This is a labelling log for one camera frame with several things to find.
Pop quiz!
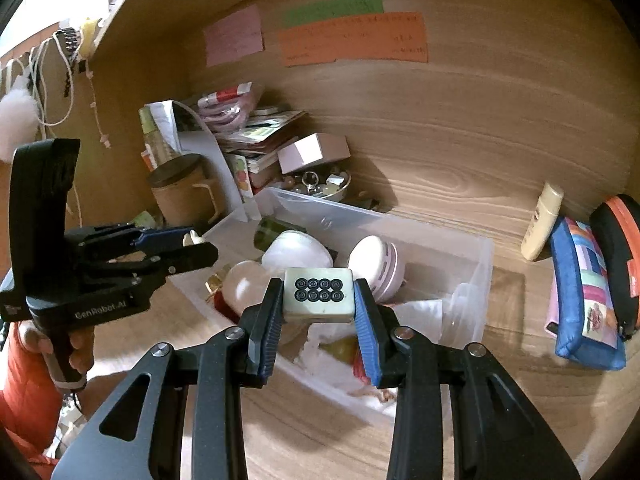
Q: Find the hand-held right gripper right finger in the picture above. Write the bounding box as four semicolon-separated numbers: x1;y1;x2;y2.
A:
352;277;581;480

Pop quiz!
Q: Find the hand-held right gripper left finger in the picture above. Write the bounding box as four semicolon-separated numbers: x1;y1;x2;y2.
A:
50;277;285;480

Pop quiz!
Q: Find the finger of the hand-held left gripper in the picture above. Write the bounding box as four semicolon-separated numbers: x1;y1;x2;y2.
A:
67;222;198;261
80;242;219;284

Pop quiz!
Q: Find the white mahjong tile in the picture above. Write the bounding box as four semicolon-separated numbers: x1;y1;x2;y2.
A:
284;267;357;323

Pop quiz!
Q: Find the pink round jar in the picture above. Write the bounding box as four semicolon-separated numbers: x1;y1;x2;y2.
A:
347;236;405;304

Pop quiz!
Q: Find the dark green spray bottle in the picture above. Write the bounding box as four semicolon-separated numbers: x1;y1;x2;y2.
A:
254;216;308;253

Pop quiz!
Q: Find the clear plastic storage box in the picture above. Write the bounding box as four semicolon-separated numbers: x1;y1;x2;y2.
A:
172;187;495;423

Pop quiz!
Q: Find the wooden desktop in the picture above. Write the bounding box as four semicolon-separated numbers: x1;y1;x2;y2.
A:
75;110;638;480

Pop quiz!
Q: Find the person's left hand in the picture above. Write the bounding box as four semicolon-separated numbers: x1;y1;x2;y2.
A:
19;321;97;378

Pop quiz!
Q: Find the gold red tassel charm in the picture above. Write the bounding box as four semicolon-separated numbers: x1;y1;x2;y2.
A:
205;270;240;322

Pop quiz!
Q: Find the brown jar with dark lid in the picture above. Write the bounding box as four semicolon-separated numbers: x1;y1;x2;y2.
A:
147;154;222;231

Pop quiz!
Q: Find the white round jar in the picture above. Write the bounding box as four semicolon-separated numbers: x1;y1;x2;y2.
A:
261;230;335;277

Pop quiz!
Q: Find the fruit print card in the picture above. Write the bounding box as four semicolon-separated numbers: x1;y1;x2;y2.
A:
230;154;257;203

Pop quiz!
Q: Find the white plush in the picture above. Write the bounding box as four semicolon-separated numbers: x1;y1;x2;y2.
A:
0;91;41;162

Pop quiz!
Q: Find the stack of booklets and cards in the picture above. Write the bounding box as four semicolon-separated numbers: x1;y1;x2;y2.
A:
217;105;308;177

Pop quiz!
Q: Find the bowl of beads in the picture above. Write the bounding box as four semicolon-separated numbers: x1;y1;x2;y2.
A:
282;167;352;202

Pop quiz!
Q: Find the small pink cardboard box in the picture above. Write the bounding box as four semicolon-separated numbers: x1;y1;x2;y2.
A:
276;133;351;175

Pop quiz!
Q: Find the cream lotion tube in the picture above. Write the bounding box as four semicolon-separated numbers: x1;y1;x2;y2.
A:
521;182;564;261

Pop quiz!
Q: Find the pink sticky note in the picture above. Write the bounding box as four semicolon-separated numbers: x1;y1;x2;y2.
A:
204;4;265;67

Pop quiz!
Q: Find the blue patchwork pouch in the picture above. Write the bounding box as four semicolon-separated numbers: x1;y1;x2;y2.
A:
547;216;627;371

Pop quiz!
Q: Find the black orange zip case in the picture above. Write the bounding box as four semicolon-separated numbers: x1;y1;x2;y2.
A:
589;194;640;342

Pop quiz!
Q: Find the orange sticky note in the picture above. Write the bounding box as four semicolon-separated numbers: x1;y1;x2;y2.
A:
277;11;430;67

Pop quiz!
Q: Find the green sticky note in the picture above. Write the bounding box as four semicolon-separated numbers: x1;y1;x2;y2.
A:
282;0;385;28

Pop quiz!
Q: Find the hanging bead string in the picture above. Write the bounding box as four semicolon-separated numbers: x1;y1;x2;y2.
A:
82;67;112;148

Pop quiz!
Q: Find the pink cable packet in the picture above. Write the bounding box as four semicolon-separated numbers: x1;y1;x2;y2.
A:
196;82;263;128

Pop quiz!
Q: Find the white cord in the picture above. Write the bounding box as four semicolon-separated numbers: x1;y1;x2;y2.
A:
29;35;77;128

